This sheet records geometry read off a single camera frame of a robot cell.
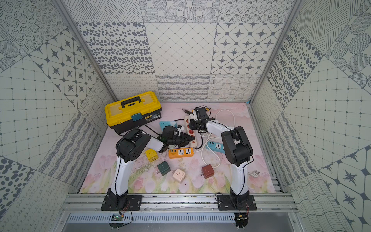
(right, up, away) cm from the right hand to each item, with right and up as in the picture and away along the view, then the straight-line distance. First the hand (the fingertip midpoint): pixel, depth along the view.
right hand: (192, 125), depth 100 cm
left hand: (+1, -8, -5) cm, 10 cm away
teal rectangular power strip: (+15, -13, -7) cm, 22 cm away
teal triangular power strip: (-22, +1, +4) cm, 22 cm away
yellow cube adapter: (-25, -17, -14) cm, 33 cm away
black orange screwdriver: (-4, +10, +15) cm, 18 cm away
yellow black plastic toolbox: (-43, +8, -8) cm, 44 cm away
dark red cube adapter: (+9, -24, -20) cm, 33 cm away
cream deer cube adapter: (-8, -26, -22) cm, 34 cm away
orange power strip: (-7, -17, -10) cm, 21 cm away
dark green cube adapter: (-16, -23, -19) cm, 34 cm away
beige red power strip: (0, -4, -2) cm, 5 cm away
